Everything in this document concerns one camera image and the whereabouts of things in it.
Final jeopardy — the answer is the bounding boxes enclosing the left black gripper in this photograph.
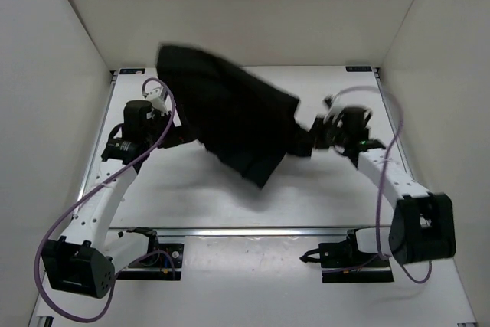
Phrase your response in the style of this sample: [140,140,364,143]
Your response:
[147,101,204,146]

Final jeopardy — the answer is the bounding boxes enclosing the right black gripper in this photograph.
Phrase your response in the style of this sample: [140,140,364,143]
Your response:
[298,117,349,152]

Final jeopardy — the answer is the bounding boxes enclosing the black pleated skirt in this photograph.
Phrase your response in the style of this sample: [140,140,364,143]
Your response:
[156,44,314,188]

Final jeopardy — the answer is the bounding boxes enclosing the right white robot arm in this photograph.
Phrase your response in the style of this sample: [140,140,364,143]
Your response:
[312,106,456,266]

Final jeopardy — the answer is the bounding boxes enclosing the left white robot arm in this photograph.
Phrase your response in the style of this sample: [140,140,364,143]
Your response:
[41,97,175,299]

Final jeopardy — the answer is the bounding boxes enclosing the left corner label sticker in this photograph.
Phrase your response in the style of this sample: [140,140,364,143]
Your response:
[119,68,145,75]

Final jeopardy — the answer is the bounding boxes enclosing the corner label sticker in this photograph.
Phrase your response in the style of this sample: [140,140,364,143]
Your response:
[119,68,145,75]
[345,66,372,73]

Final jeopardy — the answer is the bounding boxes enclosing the right corner label sticker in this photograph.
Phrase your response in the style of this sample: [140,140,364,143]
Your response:
[345,66,372,73]

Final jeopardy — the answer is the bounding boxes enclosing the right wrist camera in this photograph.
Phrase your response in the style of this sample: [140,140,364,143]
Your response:
[323,95,345,122]

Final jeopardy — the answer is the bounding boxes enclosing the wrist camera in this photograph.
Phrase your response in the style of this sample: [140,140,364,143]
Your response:
[323,95,345,122]
[143,87,168,115]

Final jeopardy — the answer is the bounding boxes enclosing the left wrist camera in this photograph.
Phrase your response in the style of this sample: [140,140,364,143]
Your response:
[143,87,168,115]

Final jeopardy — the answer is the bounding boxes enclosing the aluminium table rail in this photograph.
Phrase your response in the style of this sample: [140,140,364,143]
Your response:
[106,225,361,239]

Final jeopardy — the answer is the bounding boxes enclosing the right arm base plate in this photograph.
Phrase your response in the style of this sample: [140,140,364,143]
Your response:
[299,228,394,284]

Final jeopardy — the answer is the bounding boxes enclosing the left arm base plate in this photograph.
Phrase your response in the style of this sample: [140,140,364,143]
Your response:
[106,227,185,281]

